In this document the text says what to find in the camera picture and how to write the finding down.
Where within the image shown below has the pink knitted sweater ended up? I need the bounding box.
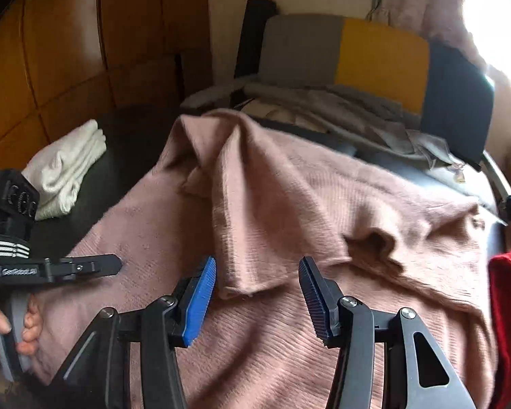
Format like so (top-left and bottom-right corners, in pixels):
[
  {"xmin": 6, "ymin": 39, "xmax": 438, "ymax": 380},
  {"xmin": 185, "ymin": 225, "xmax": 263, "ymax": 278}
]
[{"xmin": 34, "ymin": 110, "xmax": 498, "ymax": 408}]

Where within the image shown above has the person's left hand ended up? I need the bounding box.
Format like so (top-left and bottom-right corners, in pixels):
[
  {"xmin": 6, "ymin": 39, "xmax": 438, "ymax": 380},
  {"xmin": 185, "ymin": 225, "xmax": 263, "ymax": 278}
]
[{"xmin": 0, "ymin": 296, "xmax": 43, "ymax": 357}]

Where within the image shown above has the folded white towel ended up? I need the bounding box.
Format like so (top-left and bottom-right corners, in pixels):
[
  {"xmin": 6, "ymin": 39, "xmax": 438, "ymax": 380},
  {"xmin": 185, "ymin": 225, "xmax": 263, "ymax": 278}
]
[{"xmin": 22, "ymin": 119, "xmax": 107, "ymax": 221}]

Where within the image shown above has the red knitted garment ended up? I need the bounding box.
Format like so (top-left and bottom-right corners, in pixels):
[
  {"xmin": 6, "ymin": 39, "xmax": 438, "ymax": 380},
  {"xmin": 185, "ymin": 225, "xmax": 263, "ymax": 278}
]
[{"xmin": 488, "ymin": 251, "xmax": 511, "ymax": 408}]

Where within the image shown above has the grey garment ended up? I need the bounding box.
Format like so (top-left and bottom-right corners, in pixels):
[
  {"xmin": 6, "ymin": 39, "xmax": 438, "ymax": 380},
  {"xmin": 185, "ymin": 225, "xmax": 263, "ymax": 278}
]
[{"xmin": 182, "ymin": 76, "xmax": 467, "ymax": 173}]

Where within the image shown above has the grey yellow blue cushion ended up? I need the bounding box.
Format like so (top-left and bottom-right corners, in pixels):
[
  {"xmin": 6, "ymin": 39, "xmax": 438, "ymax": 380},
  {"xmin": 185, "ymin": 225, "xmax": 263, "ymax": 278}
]
[{"xmin": 234, "ymin": 0, "xmax": 494, "ymax": 169}]

